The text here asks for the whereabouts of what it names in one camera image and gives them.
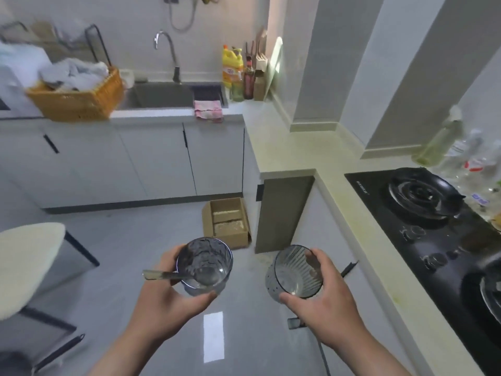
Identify person's left hand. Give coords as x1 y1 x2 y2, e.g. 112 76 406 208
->
127 245 218 344

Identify person's right hand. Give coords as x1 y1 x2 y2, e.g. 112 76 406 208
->
278 248 371 349

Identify metal spoon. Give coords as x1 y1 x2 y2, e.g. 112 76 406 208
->
142 268 222 288

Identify dark tinted drinking glass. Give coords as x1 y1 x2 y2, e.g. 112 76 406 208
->
265 244 324 304

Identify clear textured drinking glass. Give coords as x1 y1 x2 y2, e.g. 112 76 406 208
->
175 237 234 297

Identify white countertop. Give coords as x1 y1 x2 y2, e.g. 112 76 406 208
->
0 98 339 181

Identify large open cardboard box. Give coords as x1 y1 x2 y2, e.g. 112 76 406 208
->
201 196 252 250

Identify cream chair black legs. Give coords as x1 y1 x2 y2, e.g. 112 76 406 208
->
0 222 101 376

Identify black glass gas stove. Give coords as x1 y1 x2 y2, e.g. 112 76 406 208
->
344 167 501 376

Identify black round stove burner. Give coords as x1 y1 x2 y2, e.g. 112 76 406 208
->
461 258 501 330
388 167 467 220

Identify green pump clear bottle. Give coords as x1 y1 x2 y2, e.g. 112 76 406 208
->
466 180 501 216

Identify clear bottle yellowish oil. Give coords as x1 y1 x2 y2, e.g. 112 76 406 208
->
411 105 464 167

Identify clear bottle red label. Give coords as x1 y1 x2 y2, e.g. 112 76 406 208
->
450 138 501 184

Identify pink dish cloth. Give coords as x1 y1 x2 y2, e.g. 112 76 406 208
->
194 99 224 123

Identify clear bottle white label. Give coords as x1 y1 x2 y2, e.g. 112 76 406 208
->
434 128 484 173

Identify steel sink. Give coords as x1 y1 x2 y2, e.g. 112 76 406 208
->
117 81 230 111

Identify dark sink drain basket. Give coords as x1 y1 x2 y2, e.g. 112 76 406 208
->
189 85 226 106

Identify orange woven basket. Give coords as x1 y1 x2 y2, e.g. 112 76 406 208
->
25 66 125 123

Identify green liquid bottle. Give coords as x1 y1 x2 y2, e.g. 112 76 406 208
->
231 70 245 102

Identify small brown cardboard box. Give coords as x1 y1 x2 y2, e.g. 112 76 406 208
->
253 69 269 101

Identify dark sauce bottle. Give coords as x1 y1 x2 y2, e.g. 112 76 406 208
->
243 58 256 100

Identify grey white cloth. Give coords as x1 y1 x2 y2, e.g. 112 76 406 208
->
39 57 110 92

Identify yellow detergent bottle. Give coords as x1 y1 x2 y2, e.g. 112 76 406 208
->
222 44 244 89

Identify pale green cutting board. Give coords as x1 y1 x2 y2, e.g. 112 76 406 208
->
263 36 284 101

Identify chrome faucet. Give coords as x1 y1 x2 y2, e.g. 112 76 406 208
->
153 31 182 85

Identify white microwave oven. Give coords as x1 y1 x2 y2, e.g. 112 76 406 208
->
0 42 54 119

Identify black wire rack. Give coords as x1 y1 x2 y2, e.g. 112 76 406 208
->
0 21 112 69

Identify grey power cable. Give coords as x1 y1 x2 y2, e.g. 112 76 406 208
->
168 0 196 34

